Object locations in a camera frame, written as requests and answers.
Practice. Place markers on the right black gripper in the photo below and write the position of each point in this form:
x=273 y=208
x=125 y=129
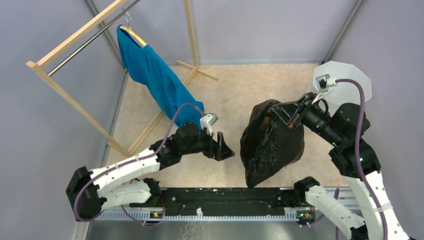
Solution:
x=279 y=109

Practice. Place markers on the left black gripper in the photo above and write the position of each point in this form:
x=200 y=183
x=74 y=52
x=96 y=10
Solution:
x=224 y=152

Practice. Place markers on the black trash bag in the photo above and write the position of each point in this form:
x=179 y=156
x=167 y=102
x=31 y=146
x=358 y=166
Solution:
x=267 y=144

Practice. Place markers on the white plastic trash bin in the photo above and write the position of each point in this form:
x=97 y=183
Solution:
x=343 y=92

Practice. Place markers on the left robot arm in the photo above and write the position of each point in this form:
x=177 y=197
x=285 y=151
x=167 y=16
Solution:
x=90 y=192

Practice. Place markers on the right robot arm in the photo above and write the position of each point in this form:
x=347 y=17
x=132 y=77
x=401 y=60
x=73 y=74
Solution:
x=355 y=160

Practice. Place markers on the blue t-shirt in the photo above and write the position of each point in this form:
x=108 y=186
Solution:
x=147 y=68

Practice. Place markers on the wooden clothes hanger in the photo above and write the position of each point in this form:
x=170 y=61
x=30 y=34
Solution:
x=128 y=29

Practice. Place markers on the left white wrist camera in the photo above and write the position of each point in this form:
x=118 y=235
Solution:
x=207 y=121

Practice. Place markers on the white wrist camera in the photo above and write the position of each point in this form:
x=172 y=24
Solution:
x=207 y=121
x=326 y=84

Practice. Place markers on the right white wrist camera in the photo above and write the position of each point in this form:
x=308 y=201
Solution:
x=326 y=84

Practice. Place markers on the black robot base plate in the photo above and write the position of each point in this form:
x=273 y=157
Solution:
x=234 y=204

